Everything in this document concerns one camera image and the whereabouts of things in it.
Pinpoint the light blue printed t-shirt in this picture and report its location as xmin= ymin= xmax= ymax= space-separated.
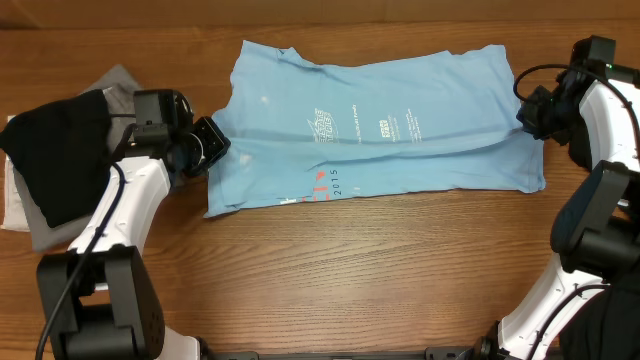
xmin=208 ymin=42 xmax=545 ymax=217

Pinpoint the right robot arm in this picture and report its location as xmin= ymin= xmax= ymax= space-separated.
xmin=464 ymin=36 xmax=639 ymax=359

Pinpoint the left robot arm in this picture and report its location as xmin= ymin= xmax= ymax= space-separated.
xmin=36 ymin=89 xmax=231 ymax=360

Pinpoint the grey folded garment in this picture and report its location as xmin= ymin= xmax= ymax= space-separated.
xmin=14 ymin=64 xmax=142 ymax=252

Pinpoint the black folded garment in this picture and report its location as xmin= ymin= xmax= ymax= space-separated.
xmin=1 ymin=90 xmax=111 ymax=228

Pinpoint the white folded garment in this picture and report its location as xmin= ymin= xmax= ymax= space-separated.
xmin=1 ymin=156 xmax=29 ymax=232

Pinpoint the black garment at right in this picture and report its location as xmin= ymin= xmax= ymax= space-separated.
xmin=551 ymin=125 xmax=639 ymax=360

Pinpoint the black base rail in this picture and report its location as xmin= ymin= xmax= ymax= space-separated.
xmin=204 ymin=347 xmax=491 ymax=360

